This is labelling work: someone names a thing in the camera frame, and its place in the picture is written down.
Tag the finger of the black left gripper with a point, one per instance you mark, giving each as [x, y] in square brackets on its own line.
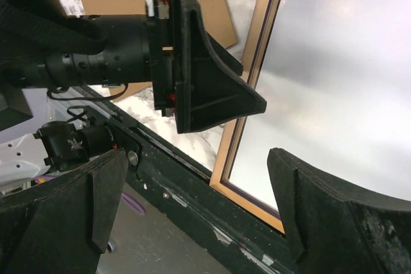
[211, 92]

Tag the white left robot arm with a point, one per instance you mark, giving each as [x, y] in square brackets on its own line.
[194, 78]

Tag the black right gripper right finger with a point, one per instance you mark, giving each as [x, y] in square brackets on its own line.
[334, 226]

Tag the photo print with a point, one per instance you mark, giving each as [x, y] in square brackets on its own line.
[336, 78]

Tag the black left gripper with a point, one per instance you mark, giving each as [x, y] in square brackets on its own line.
[42, 47]

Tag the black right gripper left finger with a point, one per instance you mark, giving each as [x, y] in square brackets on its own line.
[64, 224]

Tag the blue wooden picture frame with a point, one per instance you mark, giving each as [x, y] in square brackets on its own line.
[256, 45]

